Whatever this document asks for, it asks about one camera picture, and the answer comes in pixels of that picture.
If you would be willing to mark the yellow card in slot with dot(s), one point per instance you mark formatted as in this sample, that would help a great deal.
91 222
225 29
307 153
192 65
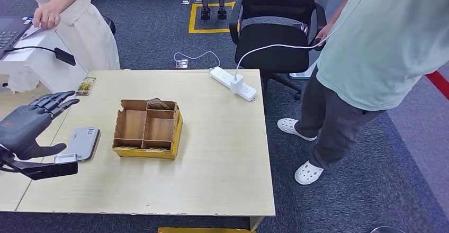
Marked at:
154 150

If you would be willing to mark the white printed card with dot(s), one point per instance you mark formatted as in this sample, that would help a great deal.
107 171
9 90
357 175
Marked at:
31 32

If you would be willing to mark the black stool base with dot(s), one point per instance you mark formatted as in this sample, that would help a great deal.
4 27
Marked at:
109 25

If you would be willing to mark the white desk stand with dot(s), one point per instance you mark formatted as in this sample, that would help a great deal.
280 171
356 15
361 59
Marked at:
45 71

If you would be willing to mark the wooden compartment box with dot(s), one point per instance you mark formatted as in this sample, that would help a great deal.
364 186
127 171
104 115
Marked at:
154 130

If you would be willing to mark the white power strip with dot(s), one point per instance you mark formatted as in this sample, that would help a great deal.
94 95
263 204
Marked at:
219 74

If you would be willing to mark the dark laptop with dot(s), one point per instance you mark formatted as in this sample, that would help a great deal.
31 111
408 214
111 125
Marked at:
10 33

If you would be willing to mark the person's hand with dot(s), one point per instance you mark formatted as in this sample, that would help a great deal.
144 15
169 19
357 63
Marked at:
46 16

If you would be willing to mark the white clog shoe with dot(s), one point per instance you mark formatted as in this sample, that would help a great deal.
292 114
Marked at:
307 173
292 126

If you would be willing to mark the picture card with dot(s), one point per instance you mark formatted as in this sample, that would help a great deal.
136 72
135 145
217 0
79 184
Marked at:
86 86

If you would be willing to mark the silver floor socket plate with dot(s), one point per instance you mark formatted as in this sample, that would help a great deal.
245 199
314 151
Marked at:
181 63

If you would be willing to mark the person's right hand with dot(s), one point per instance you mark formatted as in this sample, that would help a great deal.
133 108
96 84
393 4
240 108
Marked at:
323 35

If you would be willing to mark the patterned card in box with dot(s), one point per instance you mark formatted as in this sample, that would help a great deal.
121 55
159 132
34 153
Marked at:
158 104

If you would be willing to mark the red floor tape line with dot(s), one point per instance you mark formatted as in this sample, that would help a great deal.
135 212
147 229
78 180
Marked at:
440 82

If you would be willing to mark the grey card reader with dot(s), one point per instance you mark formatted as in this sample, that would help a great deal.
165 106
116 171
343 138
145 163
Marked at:
84 142

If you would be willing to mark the white charger plug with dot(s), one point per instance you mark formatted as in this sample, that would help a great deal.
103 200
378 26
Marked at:
236 84

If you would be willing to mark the yellow floor tape square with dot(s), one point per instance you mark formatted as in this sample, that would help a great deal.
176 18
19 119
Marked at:
191 18

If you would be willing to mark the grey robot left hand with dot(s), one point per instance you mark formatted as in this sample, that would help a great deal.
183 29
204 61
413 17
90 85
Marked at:
24 129

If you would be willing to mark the black office chair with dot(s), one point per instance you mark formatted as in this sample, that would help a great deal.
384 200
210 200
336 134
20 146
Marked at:
270 42

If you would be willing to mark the person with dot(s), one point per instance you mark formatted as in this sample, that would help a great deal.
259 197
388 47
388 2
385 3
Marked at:
379 42
87 31

